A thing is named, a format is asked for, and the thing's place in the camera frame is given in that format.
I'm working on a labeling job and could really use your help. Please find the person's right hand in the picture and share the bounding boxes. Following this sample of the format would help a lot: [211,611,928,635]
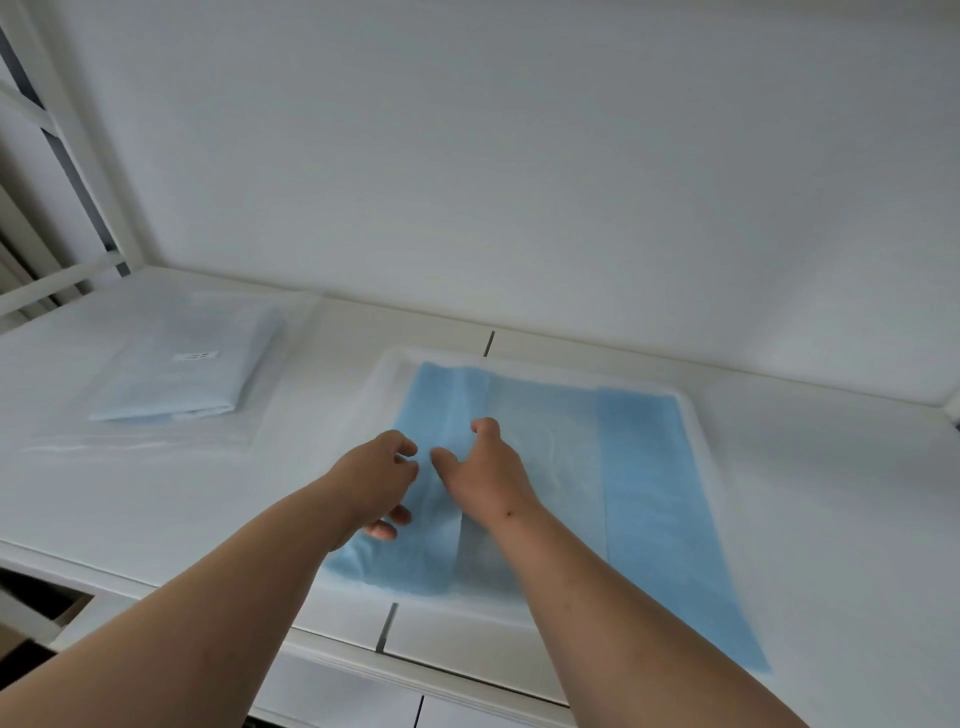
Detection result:
[429,417,543,533]

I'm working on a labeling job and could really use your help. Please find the person's left hand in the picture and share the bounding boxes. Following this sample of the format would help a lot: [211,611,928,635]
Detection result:
[318,429,420,553]

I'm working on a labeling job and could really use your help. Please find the blue nonwoven sheet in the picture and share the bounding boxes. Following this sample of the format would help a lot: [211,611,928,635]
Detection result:
[322,361,774,675]

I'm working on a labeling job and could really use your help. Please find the person's right forearm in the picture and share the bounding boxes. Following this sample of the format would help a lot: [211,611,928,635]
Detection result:
[480,501,810,728]

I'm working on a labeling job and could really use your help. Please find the person's left forearm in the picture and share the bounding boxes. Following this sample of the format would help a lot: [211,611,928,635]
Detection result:
[0,480,343,728]

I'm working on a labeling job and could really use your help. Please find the white nonwoven underlay sheet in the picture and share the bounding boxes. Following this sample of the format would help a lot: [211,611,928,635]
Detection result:
[298,345,781,680]

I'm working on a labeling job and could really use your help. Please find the folded light blue cloth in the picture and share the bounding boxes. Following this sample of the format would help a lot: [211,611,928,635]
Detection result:
[88,300,287,423]

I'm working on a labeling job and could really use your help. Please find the white drawer front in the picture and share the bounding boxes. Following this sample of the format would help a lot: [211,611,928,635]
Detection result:
[414,693,575,728]
[247,651,426,728]

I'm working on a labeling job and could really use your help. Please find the clear plastic bag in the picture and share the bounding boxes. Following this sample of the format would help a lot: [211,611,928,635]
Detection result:
[22,288,324,456]

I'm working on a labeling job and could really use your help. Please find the white metal frame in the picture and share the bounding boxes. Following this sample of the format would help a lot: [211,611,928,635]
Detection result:
[0,0,148,336]

